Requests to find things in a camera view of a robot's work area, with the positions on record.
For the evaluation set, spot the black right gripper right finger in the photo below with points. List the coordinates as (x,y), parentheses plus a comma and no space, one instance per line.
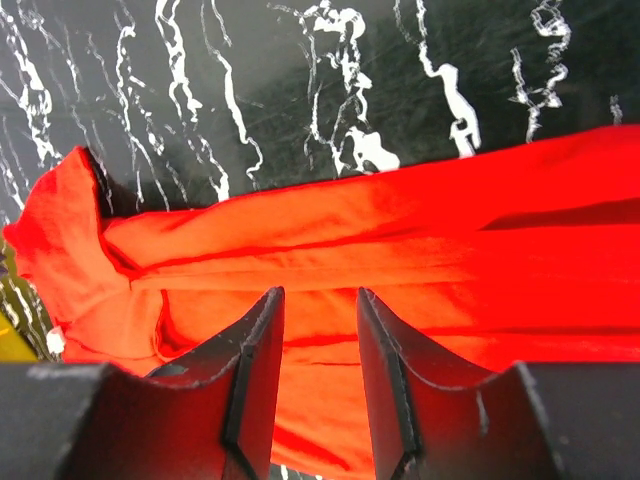
(434,415)

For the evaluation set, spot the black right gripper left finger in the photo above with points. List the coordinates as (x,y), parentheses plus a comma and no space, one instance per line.
(208,414)

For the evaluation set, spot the red t-shirt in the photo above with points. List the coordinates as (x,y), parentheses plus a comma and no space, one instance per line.
(529,253)

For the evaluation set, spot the yellow plastic bin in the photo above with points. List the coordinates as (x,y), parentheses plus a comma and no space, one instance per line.
(20,328)

